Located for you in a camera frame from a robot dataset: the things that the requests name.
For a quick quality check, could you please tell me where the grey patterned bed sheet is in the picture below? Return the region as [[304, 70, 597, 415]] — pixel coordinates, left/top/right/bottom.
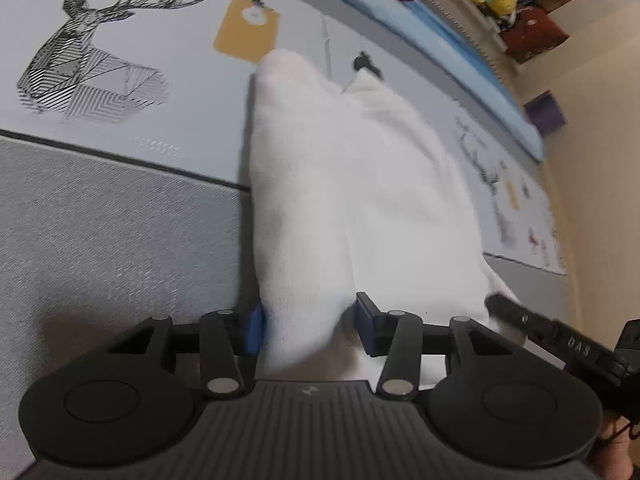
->
[[0, 0, 576, 480]]

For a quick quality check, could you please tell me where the dark red box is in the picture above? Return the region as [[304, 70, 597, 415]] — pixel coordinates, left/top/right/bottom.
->
[[500, 6, 570, 64]]

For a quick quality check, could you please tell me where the white t-shirt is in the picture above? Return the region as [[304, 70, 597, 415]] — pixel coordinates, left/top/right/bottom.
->
[[250, 50, 524, 382]]

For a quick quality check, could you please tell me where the person's right hand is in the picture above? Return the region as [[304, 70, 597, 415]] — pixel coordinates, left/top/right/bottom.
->
[[590, 412, 639, 480]]

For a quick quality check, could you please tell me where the purple box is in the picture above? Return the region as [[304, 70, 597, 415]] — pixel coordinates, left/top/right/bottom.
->
[[524, 90, 567, 136]]

